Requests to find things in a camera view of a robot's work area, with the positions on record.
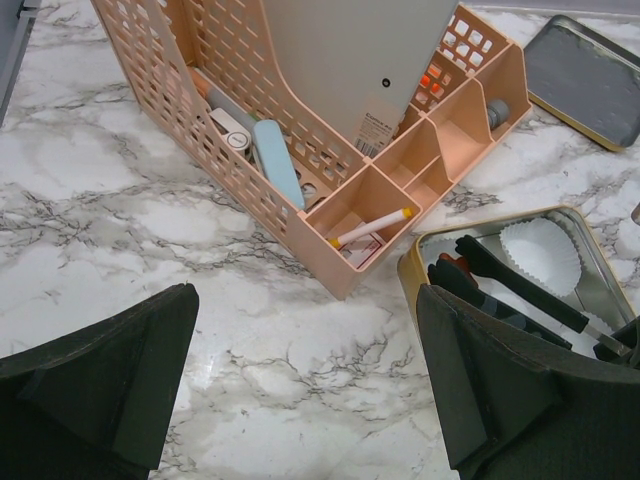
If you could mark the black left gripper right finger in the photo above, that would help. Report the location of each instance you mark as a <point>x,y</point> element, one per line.
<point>513,406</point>

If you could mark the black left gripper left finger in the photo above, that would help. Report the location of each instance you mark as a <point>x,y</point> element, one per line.
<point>97,403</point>

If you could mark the black cat-paw metal tongs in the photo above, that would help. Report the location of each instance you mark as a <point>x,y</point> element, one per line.
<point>485,264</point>

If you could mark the brown star cookie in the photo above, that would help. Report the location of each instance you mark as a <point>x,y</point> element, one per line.
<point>462,265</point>

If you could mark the gold square cookie tin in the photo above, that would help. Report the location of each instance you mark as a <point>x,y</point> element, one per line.
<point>598,294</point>

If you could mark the white paper cupcake liner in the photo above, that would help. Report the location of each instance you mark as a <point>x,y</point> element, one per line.
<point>542,251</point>

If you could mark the white yellow-capped marker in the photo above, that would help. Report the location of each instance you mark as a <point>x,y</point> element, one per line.
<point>372,227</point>

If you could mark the light blue eraser case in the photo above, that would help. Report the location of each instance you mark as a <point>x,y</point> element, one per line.
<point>276,162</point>

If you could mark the grey blue glue stick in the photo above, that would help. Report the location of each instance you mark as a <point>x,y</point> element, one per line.
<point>498,112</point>

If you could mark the white correction tape dispenser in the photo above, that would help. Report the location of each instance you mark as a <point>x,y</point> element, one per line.
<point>236,136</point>

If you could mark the peach highlighter pen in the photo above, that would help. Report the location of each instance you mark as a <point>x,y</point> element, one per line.
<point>216,98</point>

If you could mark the grey square tin lid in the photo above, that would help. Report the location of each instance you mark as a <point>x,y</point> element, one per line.
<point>586,80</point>

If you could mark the orange black marker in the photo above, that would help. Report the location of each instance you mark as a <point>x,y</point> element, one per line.
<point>434,88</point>

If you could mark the peach plastic file organizer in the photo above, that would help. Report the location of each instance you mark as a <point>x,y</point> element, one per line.
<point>438,142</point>

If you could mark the grey document folder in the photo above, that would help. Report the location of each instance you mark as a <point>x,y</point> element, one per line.
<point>357,63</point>

